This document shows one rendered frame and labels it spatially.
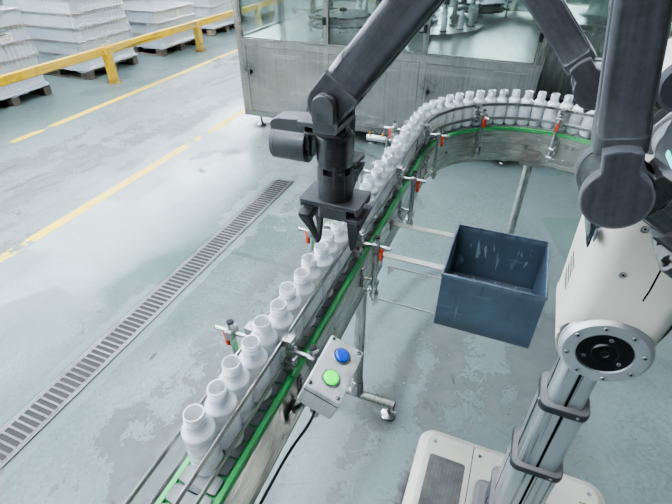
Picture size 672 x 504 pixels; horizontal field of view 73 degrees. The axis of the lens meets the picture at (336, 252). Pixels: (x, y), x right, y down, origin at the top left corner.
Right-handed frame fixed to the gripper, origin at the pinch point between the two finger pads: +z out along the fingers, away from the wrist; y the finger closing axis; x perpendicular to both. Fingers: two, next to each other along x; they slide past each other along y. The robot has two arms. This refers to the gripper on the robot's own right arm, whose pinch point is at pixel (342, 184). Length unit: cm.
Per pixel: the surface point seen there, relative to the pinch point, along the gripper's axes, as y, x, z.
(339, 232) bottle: -2.4, 7.2, 10.8
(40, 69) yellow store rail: 480, -276, 94
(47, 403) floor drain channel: 132, 34, 129
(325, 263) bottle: -3.3, 19.1, 12.9
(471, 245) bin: -36, -41, 37
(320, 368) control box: -16, 50, 13
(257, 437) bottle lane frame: -7, 62, 26
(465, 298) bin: -39, -11, 37
